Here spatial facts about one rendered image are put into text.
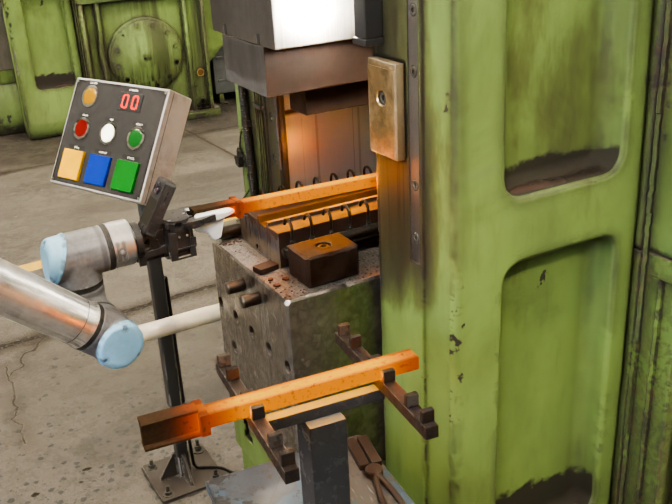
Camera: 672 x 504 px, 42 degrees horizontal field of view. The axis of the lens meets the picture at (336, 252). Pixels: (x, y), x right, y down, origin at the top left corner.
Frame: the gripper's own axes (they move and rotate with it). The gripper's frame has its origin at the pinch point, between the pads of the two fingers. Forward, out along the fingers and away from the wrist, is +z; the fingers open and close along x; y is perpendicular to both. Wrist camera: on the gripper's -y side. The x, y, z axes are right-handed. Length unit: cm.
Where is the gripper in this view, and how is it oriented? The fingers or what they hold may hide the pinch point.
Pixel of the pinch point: (226, 206)
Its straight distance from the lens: 179.5
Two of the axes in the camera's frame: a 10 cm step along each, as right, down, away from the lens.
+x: 4.9, 3.2, -8.1
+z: 8.7, -2.5, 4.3
